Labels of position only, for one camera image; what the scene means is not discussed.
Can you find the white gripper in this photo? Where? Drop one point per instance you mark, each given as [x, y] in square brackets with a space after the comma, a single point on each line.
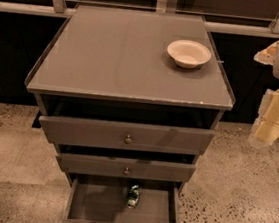
[266, 124]

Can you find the green can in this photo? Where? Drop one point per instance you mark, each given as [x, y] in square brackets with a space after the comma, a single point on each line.
[133, 196]

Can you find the grey top drawer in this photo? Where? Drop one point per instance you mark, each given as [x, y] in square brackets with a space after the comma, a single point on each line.
[109, 134]

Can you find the grey drawer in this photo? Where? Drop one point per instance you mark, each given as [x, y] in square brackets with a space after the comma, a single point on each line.
[114, 167]
[109, 134]
[103, 200]

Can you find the grey drawer cabinet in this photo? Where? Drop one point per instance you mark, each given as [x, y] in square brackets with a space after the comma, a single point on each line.
[112, 65]

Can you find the brass top drawer knob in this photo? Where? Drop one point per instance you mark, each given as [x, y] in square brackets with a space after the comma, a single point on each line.
[128, 139]

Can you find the brass drawer knob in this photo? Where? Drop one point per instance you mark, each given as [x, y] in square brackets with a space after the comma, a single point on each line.
[128, 139]
[126, 171]

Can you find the grey middle drawer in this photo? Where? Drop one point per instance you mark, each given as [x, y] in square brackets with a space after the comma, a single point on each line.
[114, 167]

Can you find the brass middle drawer knob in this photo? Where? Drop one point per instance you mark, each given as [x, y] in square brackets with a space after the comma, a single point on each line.
[126, 171]

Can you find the grey bottom drawer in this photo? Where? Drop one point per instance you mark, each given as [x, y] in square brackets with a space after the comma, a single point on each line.
[103, 200]

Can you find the white bowl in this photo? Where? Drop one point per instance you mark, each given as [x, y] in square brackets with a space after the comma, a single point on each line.
[188, 54]

